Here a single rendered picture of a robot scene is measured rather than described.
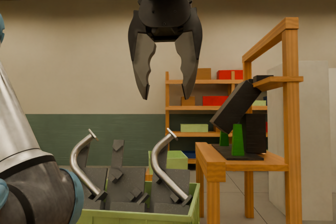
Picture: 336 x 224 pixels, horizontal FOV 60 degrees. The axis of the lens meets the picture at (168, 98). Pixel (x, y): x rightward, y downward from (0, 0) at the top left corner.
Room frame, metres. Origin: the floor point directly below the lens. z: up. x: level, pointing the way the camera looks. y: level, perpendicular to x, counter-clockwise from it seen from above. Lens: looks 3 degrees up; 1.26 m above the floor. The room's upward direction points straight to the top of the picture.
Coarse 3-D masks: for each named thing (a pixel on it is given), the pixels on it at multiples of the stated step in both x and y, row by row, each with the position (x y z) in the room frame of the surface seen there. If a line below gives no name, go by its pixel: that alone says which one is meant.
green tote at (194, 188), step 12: (144, 192) 1.31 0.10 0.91; (192, 192) 1.27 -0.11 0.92; (192, 204) 0.98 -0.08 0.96; (84, 216) 0.93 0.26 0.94; (96, 216) 0.92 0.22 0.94; (108, 216) 0.91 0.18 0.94; (120, 216) 0.90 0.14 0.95; (132, 216) 0.90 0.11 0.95; (144, 216) 0.89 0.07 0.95; (156, 216) 0.88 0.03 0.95; (168, 216) 0.88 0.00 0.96; (180, 216) 0.87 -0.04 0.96; (192, 216) 0.91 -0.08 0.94
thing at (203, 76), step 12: (204, 72) 6.49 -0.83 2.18; (216, 72) 6.84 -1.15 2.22; (228, 72) 6.47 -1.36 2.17; (240, 72) 6.46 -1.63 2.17; (168, 84) 6.89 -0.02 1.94; (228, 84) 6.84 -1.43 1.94; (168, 96) 6.89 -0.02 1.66; (192, 96) 6.52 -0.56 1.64; (204, 96) 6.50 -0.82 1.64; (216, 96) 6.47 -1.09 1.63; (264, 96) 6.69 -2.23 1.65; (168, 108) 6.42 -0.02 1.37; (180, 108) 6.41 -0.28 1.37; (192, 108) 6.40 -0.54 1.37; (204, 108) 6.39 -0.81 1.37; (216, 108) 6.38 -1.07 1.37; (252, 108) 6.35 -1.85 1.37; (264, 108) 6.34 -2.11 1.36; (168, 120) 6.89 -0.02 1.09; (168, 132) 6.47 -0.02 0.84; (180, 132) 6.46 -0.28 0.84; (192, 132) 6.45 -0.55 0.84; (204, 132) 6.44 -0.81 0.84; (216, 132) 6.43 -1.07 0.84; (168, 144) 6.89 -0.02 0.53; (192, 156) 6.50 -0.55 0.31
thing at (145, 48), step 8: (136, 40) 0.40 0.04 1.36; (144, 40) 0.40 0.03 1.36; (152, 40) 0.40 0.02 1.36; (136, 48) 0.40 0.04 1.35; (144, 48) 0.40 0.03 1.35; (152, 48) 0.40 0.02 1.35; (136, 56) 0.40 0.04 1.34; (144, 56) 0.40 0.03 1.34; (136, 64) 0.40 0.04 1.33; (144, 64) 0.40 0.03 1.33; (136, 72) 0.40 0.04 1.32; (144, 72) 0.40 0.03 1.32; (136, 80) 0.41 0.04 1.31; (144, 80) 0.40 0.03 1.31; (144, 88) 0.40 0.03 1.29; (144, 96) 0.41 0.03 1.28
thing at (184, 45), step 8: (184, 32) 0.39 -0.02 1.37; (176, 40) 0.39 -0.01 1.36; (184, 40) 0.39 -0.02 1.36; (192, 40) 0.39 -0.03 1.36; (176, 48) 0.39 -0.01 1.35; (184, 48) 0.39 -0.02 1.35; (192, 48) 0.39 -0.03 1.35; (184, 56) 0.39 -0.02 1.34; (192, 56) 0.39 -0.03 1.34; (184, 64) 0.39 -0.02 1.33; (192, 64) 0.39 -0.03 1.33; (184, 72) 0.39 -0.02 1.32; (192, 72) 0.39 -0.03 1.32; (184, 80) 0.39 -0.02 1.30; (192, 80) 0.40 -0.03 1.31; (184, 88) 0.39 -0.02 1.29; (192, 88) 0.40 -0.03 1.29; (184, 96) 0.40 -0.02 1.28
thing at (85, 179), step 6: (90, 132) 1.26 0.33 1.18; (84, 138) 1.26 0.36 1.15; (90, 138) 1.26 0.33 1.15; (96, 138) 1.26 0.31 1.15; (78, 144) 1.25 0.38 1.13; (84, 144) 1.25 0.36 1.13; (72, 150) 1.24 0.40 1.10; (78, 150) 1.24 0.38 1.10; (72, 156) 1.23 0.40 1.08; (72, 162) 1.21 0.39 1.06; (72, 168) 1.20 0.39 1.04; (78, 168) 1.20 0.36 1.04; (78, 174) 1.19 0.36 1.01; (84, 174) 1.19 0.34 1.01; (84, 180) 1.17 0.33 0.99; (90, 180) 1.18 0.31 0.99; (90, 186) 1.16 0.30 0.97; (96, 186) 1.17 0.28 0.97; (96, 192) 1.15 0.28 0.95
